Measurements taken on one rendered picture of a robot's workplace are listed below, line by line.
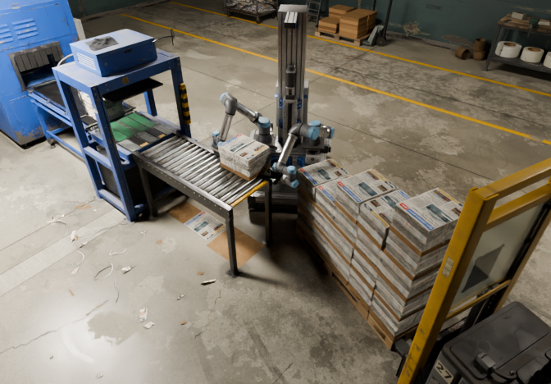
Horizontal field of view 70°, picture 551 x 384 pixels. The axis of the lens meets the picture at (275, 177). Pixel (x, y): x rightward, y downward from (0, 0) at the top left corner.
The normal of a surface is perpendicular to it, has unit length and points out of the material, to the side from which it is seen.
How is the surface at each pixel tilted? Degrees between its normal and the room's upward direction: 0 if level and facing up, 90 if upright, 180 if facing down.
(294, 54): 90
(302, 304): 0
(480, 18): 90
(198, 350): 0
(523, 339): 0
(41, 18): 90
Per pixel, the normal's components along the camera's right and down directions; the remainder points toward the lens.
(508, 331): 0.00, -0.80
